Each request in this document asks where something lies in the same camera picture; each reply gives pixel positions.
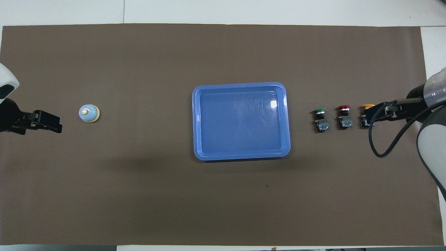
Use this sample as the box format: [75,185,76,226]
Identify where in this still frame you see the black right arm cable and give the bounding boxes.
[368,100,446,158]

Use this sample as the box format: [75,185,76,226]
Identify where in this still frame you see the brown table mat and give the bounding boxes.
[0,24,440,246]

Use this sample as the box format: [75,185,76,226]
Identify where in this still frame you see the blue plastic tray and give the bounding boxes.
[192,82,291,161]

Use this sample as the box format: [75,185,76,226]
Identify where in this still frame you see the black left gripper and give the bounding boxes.
[0,99,62,135]

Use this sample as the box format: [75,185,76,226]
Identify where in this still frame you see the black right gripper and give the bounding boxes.
[364,100,407,127]

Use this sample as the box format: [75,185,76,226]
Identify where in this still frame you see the green mushroom push button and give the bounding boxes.
[311,108,330,132]

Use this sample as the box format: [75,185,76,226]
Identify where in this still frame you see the red mushroom push button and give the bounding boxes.
[336,105,353,129]

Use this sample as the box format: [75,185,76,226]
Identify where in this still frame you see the light blue call bell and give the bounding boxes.
[79,105,100,123]

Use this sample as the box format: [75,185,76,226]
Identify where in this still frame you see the yellow mushroom push button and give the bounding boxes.
[361,104,376,127]

